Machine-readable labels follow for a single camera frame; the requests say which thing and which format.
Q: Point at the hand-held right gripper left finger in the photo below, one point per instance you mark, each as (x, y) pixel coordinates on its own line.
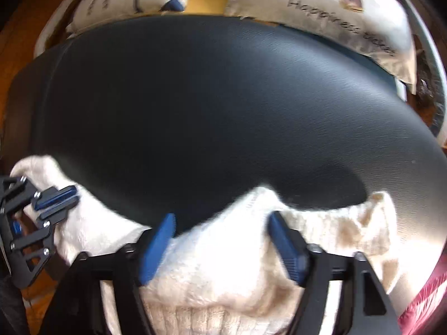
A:
(157, 247)

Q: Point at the dark red clothing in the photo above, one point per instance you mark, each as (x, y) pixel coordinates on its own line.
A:
(429, 303)

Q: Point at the deer print cushion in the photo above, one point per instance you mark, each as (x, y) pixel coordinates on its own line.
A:
(314, 7)

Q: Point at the black leather ottoman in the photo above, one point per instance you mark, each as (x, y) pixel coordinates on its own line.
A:
(209, 111)

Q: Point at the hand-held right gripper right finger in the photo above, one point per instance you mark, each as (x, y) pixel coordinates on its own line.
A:
(286, 247)

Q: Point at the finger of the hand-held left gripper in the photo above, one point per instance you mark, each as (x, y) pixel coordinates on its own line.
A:
(56, 197)
(56, 212)

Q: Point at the cream knit sweater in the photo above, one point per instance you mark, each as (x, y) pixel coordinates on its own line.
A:
(223, 286)

